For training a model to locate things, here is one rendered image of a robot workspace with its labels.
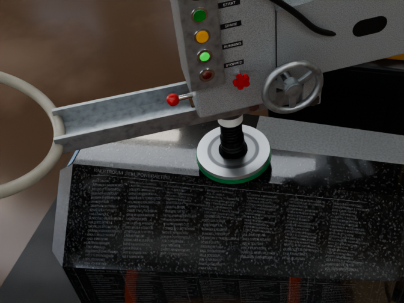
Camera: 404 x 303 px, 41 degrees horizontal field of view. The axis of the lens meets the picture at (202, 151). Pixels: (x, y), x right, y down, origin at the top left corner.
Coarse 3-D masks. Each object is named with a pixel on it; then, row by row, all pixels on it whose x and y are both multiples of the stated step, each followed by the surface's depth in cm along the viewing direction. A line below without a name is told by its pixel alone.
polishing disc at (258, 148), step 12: (216, 132) 164; (252, 132) 162; (204, 144) 161; (216, 144) 161; (252, 144) 159; (264, 144) 159; (204, 156) 158; (216, 156) 157; (252, 156) 156; (264, 156) 155; (204, 168) 155; (216, 168) 154; (228, 168) 154; (240, 168) 153; (252, 168) 153
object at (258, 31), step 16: (224, 0) 111; (240, 0) 112; (256, 0) 113; (176, 16) 126; (224, 16) 114; (240, 16) 115; (256, 16) 116; (272, 16) 117; (176, 32) 136; (224, 32) 117; (240, 32) 118; (256, 32) 119; (272, 32) 120; (240, 48) 121; (256, 48) 122; (272, 48) 123; (256, 64) 125; (272, 64) 126; (256, 80) 128; (208, 96) 128; (224, 96) 129; (240, 96) 130; (256, 96) 131; (272, 96) 133; (208, 112) 132
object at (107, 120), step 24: (120, 96) 143; (144, 96) 144; (72, 120) 144; (96, 120) 143; (120, 120) 143; (144, 120) 135; (168, 120) 137; (192, 120) 139; (72, 144) 135; (96, 144) 137
